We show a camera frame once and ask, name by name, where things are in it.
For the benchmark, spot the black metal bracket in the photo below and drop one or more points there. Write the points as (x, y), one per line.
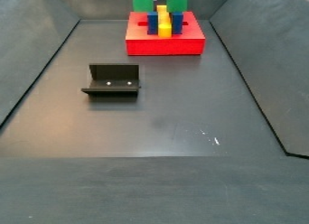
(114, 78)

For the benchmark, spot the yellow block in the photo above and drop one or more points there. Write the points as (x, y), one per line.
(163, 22)

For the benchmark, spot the green U-shaped block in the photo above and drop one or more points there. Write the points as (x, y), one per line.
(147, 5)

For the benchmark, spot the red board base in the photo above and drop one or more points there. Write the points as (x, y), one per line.
(143, 44)

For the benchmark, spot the blue block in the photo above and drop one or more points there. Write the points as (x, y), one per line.
(177, 19)
(153, 23)

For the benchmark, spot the left blue block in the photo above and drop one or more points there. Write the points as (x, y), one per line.
(153, 23)

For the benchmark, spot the right blue block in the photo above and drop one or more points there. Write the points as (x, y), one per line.
(177, 19)

